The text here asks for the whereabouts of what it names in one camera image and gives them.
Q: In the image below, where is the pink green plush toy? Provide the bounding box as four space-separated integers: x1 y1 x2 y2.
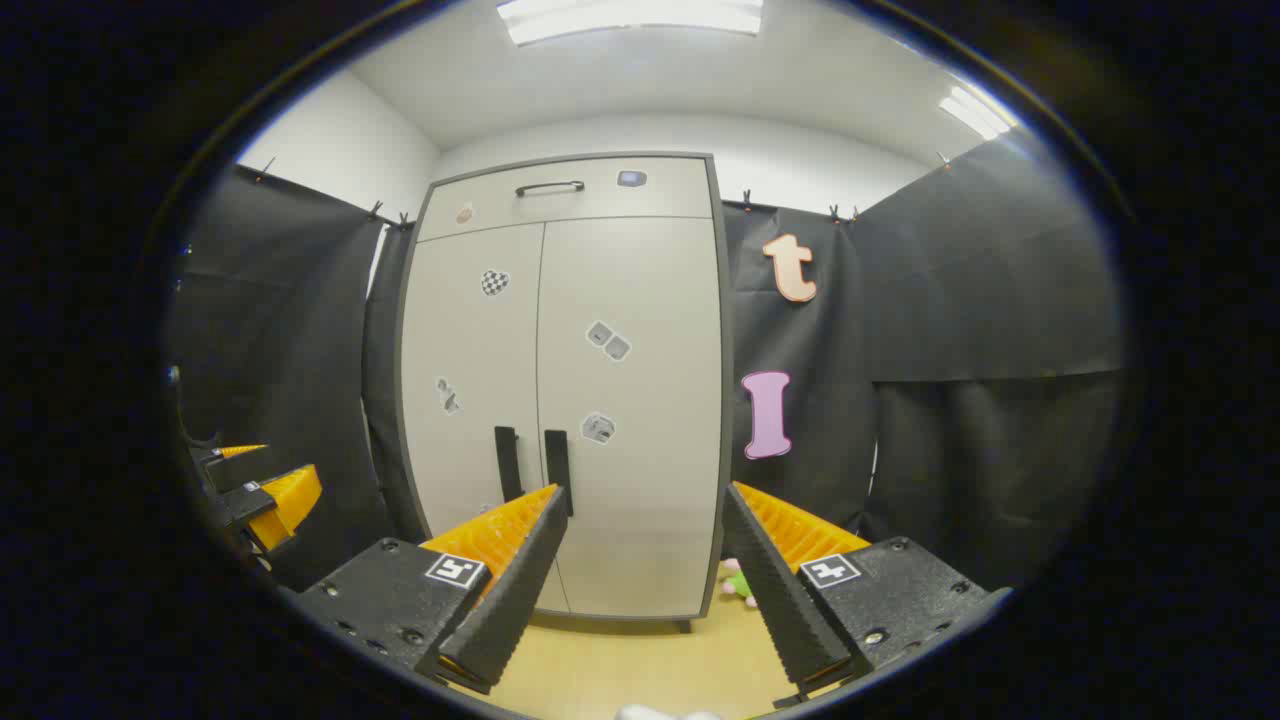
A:
720 558 761 609

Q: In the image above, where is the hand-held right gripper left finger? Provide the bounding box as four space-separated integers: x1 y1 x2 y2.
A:
285 484 571 696

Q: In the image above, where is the narrow ceiling light panel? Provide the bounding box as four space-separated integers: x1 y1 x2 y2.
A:
938 85 1019 141

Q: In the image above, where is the wide ceiling light panel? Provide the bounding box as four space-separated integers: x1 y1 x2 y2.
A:
497 0 766 46

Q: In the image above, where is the black backdrop cloth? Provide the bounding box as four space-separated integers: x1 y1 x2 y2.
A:
165 135 1126 591

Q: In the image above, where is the grey cabinet drawer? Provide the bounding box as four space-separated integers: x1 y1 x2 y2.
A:
417 156 714 243

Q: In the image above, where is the black door handle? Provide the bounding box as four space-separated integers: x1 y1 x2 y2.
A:
544 430 575 518
494 426 524 504

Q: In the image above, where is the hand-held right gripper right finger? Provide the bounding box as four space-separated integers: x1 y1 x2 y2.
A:
720 480 1013 709

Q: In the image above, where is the grey cabinet door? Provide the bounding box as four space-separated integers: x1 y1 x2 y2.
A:
536 215 726 619
398 222 573 616

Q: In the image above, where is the grey double-door shoe cabinet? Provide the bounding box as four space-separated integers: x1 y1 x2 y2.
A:
395 152 734 633

